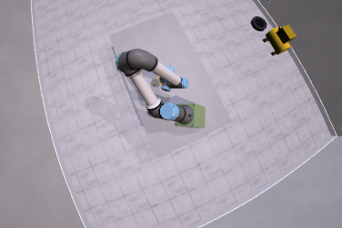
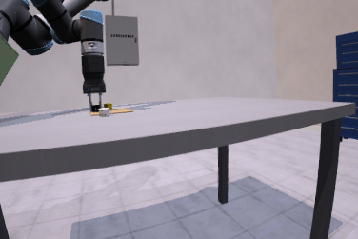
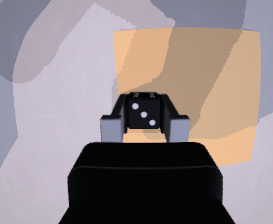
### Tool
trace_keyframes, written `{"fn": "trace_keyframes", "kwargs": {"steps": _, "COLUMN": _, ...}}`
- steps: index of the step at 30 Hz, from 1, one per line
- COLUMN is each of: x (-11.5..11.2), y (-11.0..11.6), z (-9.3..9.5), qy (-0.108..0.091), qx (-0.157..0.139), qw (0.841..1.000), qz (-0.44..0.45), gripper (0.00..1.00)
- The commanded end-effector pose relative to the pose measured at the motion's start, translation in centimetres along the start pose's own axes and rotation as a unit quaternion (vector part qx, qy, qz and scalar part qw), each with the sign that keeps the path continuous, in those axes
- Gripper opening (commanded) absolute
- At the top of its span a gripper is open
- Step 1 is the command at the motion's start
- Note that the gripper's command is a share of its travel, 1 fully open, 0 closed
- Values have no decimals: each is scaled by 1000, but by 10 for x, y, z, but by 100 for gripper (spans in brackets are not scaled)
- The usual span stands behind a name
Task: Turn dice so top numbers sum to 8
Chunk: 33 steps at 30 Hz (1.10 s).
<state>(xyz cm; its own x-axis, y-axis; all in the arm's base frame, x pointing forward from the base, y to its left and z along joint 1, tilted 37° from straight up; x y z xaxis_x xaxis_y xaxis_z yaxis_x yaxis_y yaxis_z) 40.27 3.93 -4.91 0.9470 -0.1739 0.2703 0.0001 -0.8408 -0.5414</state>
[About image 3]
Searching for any peach flat mat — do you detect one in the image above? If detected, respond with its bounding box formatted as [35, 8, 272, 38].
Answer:
[113, 27, 261, 167]

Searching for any black die with white pips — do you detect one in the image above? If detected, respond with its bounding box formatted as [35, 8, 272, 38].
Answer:
[127, 92, 161, 129]

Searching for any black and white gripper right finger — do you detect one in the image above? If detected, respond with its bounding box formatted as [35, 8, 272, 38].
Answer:
[158, 94, 190, 142]

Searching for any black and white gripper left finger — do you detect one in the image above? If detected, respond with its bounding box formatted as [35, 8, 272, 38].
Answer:
[100, 94, 129, 142]

